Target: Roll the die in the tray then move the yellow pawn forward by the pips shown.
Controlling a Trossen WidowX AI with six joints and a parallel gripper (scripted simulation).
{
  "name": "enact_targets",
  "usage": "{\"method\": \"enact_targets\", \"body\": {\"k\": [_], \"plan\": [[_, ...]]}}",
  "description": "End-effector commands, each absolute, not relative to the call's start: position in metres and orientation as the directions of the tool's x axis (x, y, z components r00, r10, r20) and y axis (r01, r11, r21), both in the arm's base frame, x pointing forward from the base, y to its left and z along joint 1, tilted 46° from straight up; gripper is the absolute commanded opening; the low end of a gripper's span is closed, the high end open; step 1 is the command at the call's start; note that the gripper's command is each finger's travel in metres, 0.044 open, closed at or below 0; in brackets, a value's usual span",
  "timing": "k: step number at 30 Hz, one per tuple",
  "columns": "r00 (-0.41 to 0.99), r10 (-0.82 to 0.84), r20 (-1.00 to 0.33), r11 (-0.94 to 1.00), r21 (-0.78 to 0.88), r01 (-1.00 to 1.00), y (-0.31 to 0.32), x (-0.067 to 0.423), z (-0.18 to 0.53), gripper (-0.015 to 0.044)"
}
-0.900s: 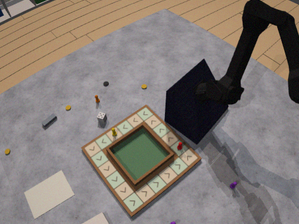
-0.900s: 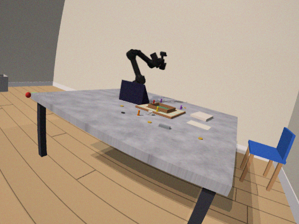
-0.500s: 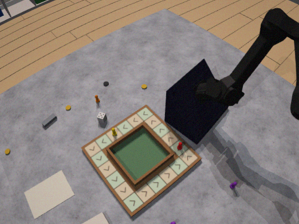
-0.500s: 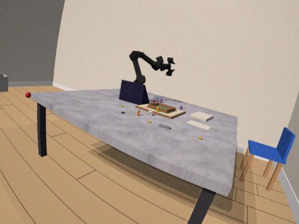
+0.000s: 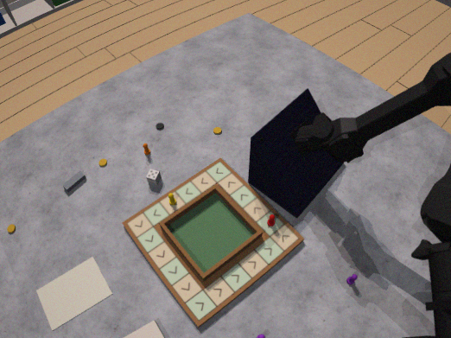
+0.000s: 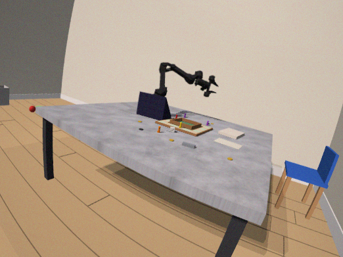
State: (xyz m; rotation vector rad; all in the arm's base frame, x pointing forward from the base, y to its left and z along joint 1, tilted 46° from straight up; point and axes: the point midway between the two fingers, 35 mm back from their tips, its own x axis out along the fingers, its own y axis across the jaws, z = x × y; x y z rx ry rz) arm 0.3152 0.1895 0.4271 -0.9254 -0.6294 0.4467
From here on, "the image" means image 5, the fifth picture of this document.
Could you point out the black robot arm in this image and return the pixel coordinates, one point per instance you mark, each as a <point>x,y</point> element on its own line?
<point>344,139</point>

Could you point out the orange game pawn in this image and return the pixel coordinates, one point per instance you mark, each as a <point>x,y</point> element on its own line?
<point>147,150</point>

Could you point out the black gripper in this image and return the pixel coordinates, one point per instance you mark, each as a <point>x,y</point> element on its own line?
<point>441,307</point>

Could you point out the red pawn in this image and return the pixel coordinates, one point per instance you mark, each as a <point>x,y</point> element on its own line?
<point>271,221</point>

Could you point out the white die with black pips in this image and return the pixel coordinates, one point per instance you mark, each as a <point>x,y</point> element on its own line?
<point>153,176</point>

